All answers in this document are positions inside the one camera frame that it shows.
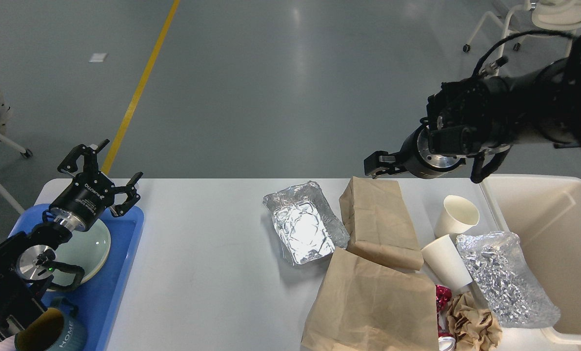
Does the light green plate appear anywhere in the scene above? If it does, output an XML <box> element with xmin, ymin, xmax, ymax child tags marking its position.
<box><xmin>56</xmin><ymin>219</ymin><xmax>111</xmax><ymax>265</ymax></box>

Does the blue plastic tray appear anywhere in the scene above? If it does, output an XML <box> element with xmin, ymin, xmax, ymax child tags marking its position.
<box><xmin>7</xmin><ymin>204</ymin><xmax>145</xmax><ymax>351</ymax></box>

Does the aluminium foil tray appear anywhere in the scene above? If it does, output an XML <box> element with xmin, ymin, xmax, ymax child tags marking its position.
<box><xmin>262</xmin><ymin>181</ymin><xmax>350</xmax><ymax>266</ymax></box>

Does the small brown paper bag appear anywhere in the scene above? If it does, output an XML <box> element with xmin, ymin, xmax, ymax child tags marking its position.
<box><xmin>339</xmin><ymin>177</ymin><xmax>424</xmax><ymax>271</ymax></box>

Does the white chair on casters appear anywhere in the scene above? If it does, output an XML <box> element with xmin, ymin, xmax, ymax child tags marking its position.
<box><xmin>462</xmin><ymin>0</ymin><xmax>581</xmax><ymax>53</ymax></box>

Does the lying white paper cup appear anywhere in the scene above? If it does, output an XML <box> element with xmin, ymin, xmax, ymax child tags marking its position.
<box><xmin>421</xmin><ymin>235</ymin><xmax>472</xmax><ymax>290</ymax></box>

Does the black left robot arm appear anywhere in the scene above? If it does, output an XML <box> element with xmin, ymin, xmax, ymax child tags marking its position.
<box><xmin>0</xmin><ymin>139</ymin><xmax>143</xmax><ymax>341</ymax></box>

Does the pink ribbed mug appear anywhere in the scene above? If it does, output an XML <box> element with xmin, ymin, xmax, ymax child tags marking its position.
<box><xmin>0</xmin><ymin>336</ymin><xmax>16</xmax><ymax>351</ymax></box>

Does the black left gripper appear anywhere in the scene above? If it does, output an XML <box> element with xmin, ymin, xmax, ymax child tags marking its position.
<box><xmin>49</xmin><ymin>139</ymin><xmax>143</xmax><ymax>232</ymax></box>

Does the red white crushed can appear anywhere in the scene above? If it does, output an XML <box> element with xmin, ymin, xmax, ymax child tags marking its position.
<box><xmin>435</xmin><ymin>285</ymin><xmax>456</xmax><ymax>351</ymax></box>

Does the crumpled brown paper ball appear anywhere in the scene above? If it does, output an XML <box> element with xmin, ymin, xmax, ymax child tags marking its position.
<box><xmin>446</xmin><ymin>292</ymin><xmax>502</xmax><ymax>351</ymax></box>

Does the upright white paper cup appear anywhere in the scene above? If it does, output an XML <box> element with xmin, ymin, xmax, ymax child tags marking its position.
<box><xmin>434</xmin><ymin>194</ymin><xmax>481</xmax><ymax>238</ymax></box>

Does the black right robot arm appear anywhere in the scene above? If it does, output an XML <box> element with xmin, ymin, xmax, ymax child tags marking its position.
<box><xmin>363</xmin><ymin>30</ymin><xmax>581</xmax><ymax>184</ymax></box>

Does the crumpled foil tray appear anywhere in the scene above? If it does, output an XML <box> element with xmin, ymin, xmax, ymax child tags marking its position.
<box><xmin>456</xmin><ymin>231</ymin><xmax>561</xmax><ymax>329</ymax></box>

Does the pink plate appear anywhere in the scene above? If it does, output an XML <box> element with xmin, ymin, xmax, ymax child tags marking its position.
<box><xmin>47</xmin><ymin>254</ymin><xmax>108</xmax><ymax>293</ymax></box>

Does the beige plastic bin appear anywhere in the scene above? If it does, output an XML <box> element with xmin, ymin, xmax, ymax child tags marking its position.
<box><xmin>481</xmin><ymin>174</ymin><xmax>581</xmax><ymax>351</ymax></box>

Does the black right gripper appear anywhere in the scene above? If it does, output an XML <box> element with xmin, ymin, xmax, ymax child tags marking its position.
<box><xmin>364</xmin><ymin>126</ymin><xmax>466</xmax><ymax>179</ymax></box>

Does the large brown paper bag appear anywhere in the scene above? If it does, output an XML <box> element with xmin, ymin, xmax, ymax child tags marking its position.
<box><xmin>301</xmin><ymin>248</ymin><xmax>439</xmax><ymax>351</ymax></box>

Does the dark green mug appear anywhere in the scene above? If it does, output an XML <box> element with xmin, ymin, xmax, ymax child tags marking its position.
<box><xmin>14</xmin><ymin>297</ymin><xmax>88</xmax><ymax>351</ymax></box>

